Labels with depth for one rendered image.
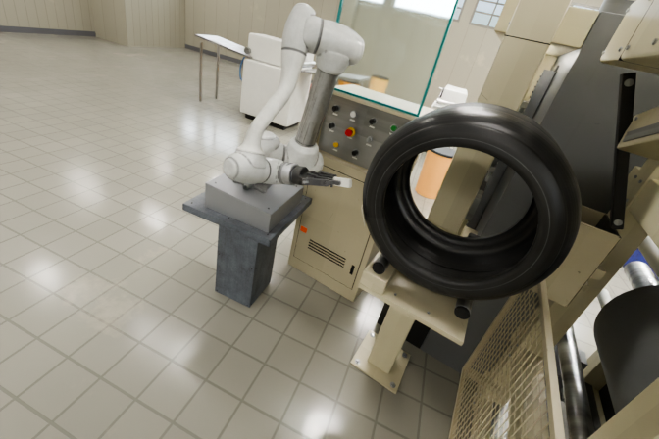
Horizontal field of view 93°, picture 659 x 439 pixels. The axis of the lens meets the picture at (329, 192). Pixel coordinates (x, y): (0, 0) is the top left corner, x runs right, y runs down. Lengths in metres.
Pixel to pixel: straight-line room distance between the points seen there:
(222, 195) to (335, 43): 0.85
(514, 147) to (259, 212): 1.08
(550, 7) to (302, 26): 0.79
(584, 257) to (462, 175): 0.45
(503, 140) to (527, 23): 0.47
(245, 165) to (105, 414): 1.20
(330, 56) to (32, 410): 1.84
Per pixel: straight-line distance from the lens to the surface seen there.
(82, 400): 1.88
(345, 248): 2.01
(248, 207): 1.53
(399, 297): 1.17
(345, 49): 1.35
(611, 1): 1.82
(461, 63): 8.64
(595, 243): 1.29
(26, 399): 1.96
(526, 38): 1.22
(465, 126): 0.86
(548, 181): 0.88
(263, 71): 5.00
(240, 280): 1.96
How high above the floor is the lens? 1.57
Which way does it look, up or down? 27 degrees down
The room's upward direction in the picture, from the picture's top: 13 degrees clockwise
